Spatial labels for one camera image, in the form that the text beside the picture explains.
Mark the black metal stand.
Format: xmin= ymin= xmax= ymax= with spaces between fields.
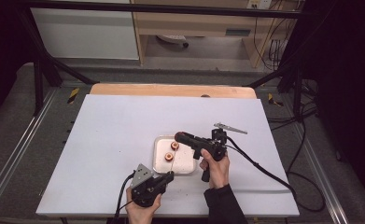
xmin=247 ymin=18 xmax=306 ymax=123
xmin=15 ymin=6 xmax=99 ymax=117

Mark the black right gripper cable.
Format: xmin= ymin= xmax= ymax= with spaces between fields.
xmin=225 ymin=119 xmax=327 ymax=213

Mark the person's left hand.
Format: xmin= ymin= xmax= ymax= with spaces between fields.
xmin=125 ymin=186 xmax=162 ymax=224

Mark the black floor cable bundle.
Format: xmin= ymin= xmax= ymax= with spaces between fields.
xmin=268 ymin=78 xmax=321 ymax=133

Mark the white enamel tray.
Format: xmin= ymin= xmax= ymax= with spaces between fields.
xmin=152 ymin=134 xmax=199 ymax=175

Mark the white wall power strip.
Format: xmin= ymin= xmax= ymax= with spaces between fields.
xmin=246 ymin=0 xmax=274 ymax=10

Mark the light wooden desk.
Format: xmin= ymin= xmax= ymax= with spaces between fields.
xmin=130 ymin=0 xmax=300 ymax=69

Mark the white cabinet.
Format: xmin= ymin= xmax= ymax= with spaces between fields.
xmin=30 ymin=0 xmax=140 ymax=61

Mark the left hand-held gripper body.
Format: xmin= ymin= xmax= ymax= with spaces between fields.
xmin=129 ymin=163 xmax=169 ymax=208

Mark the black metal crossbar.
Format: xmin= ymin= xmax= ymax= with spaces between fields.
xmin=15 ymin=0 xmax=306 ymax=20

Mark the light wooden table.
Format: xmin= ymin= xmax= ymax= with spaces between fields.
xmin=89 ymin=82 xmax=258 ymax=100

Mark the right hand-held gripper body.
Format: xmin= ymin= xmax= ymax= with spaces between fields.
xmin=192 ymin=121 xmax=248 ymax=183

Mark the white caster base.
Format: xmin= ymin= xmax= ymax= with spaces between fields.
xmin=156 ymin=34 xmax=190 ymax=49

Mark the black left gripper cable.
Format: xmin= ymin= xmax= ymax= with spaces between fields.
xmin=114 ymin=173 xmax=137 ymax=224

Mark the hanging black cable bundle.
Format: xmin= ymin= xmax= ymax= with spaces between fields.
xmin=252 ymin=0 xmax=298 ymax=72

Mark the aluminium floor rail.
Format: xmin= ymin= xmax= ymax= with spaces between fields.
xmin=295 ymin=124 xmax=350 ymax=224
xmin=0 ymin=87 xmax=62 ymax=207

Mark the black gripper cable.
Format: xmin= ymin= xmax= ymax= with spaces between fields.
xmin=114 ymin=173 xmax=137 ymax=224
xmin=225 ymin=119 xmax=327 ymax=213

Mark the person's right hand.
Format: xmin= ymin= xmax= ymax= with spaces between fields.
xmin=199 ymin=147 xmax=232 ymax=189

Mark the thin wooden skewer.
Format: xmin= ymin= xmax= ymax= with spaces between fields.
xmin=169 ymin=148 xmax=176 ymax=174

